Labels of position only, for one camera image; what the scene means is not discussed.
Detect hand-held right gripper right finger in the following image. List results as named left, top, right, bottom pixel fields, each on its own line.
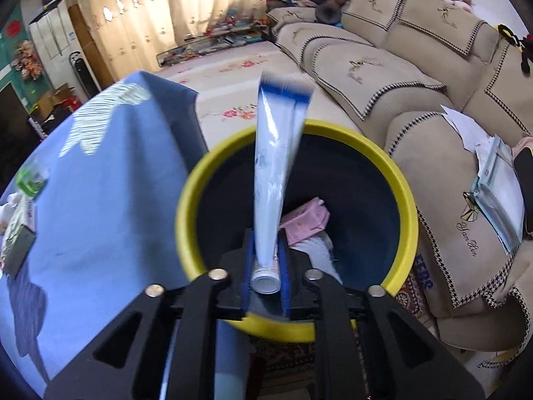
left=278, top=231, right=486, bottom=400

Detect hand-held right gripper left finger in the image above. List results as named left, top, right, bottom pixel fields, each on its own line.
left=44, top=228, right=256, bottom=400

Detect pink strawberry milk carton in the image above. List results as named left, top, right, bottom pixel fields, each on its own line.
left=279, top=199, right=330, bottom=246

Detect white blue-ended tube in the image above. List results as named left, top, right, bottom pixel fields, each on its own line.
left=251, top=71, right=316, bottom=294

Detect yellow-rimmed dark trash bin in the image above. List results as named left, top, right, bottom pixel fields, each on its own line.
left=175, top=119, right=418, bottom=342

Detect green printed box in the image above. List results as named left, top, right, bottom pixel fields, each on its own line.
left=0, top=198, right=39, bottom=278

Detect clear green packet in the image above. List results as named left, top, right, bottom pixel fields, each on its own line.
left=16, top=166, right=50, bottom=197

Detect white beaded string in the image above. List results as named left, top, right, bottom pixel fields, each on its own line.
left=0, top=194, right=21, bottom=221

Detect patterned red rug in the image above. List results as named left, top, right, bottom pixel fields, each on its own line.
left=250, top=275, right=438, bottom=380

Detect blue star-print tablecloth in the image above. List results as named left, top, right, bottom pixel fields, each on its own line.
left=0, top=71, right=251, bottom=396

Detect floral floor mat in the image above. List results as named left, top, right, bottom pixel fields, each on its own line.
left=154, top=39, right=363, bottom=151

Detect beige embroidered sofa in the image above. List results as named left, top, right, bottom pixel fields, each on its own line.
left=266, top=0, right=533, bottom=369

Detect glass coffee table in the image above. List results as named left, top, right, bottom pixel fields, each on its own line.
left=156, top=25, right=271, bottom=67

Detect white loose papers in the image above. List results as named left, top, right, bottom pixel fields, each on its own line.
left=441, top=105, right=496, bottom=153

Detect black tower fan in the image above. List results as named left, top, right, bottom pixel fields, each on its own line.
left=69, top=51, right=103, bottom=96

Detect open cardboard box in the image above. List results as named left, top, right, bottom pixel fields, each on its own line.
left=37, top=84, right=82, bottom=113

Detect dark bag with pink trim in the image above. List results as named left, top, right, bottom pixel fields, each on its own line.
left=511, top=135, right=533, bottom=236

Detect dark round cushion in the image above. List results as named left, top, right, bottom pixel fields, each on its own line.
left=315, top=3, right=343, bottom=26

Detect hanging artificial flower decoration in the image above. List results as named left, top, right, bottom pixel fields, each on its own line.
left=12, top=41, right=46, bottom=81

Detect white standing air conditioner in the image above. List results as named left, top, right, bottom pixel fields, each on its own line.
left=28, top=4, right=84, bottom=71

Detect black yellow plush toy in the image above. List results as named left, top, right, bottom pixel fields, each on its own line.
left=495, top=24, right=533, bottom=72

